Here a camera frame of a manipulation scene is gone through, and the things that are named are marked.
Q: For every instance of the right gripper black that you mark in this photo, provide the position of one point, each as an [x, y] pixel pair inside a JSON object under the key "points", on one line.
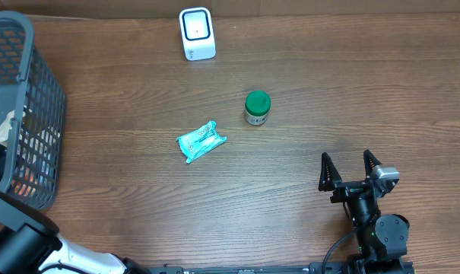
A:
{"points": [[331, 179]]}

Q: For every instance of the green lid jar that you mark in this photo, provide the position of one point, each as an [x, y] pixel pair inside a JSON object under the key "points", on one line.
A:
{"points": [[257, 107]]}

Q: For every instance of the teal wet wipes pack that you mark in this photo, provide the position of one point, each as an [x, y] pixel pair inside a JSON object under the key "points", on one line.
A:
{"points": [[201, 141]]}

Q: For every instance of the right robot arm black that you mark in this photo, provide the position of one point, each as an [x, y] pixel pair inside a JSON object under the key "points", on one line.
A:
{"points": [[382, 239]]}

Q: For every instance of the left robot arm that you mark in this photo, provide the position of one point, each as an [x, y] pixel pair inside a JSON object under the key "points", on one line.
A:
{"points": [[30, 243]]}

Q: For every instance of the white barcode scanner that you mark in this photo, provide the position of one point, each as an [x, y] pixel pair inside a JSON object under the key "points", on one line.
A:
{"points": [[197, 34]]}

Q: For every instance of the grey plastic mesh basket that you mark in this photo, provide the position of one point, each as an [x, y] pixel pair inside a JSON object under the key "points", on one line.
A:
{"points": [[32, 115]]}

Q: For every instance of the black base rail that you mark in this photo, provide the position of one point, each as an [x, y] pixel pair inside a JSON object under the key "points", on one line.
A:
{"points": [[312, 268]]}

